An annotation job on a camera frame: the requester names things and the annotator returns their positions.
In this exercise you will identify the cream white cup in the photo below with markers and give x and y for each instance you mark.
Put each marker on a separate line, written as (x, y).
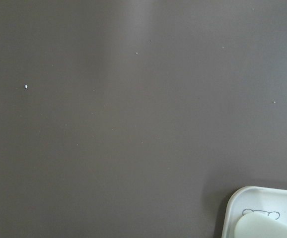
(259, 226)

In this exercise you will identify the beige rabbit tray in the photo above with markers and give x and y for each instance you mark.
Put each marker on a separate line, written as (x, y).
(269, 201)

